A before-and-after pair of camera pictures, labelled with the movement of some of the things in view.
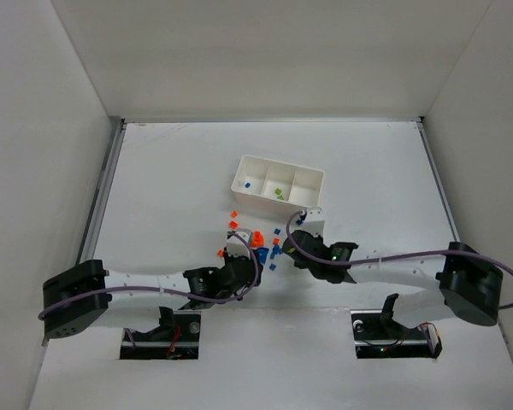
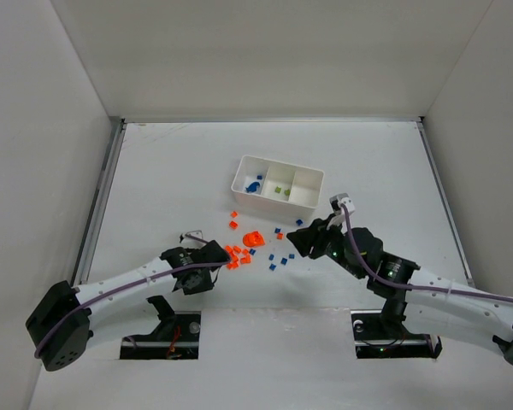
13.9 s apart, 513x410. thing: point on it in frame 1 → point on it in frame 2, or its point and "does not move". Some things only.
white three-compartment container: x=277 y=185 does not move
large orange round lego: x=257 y=239 does not move
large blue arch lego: x=262 y=253 → x=252 y=187
